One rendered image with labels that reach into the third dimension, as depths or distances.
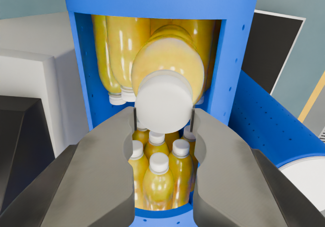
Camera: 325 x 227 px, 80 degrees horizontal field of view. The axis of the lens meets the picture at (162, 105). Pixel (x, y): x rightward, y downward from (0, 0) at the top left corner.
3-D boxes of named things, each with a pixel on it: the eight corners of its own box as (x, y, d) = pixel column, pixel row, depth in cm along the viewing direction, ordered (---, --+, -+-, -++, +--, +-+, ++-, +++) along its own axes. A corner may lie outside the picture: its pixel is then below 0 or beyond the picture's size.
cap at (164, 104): (153, 63, 13) (149, 71, 12) (201, 89, 14) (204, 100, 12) (130, 106, 15) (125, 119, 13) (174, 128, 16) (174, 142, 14)
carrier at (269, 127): (203, 101, 147) (241, 102, 147) (248, 214, 70) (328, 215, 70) (208, 64, 133) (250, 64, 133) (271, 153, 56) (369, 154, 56)
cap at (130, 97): (127, 83, 39) (127, 92, 40) (117, 91, 36) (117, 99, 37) (145, 86, 38) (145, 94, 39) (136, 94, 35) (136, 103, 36)
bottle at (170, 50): (161, 14, 29) (141, 30, 12) (202, 38, 30) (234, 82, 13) (141, 56, 32) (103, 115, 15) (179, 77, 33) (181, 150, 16)
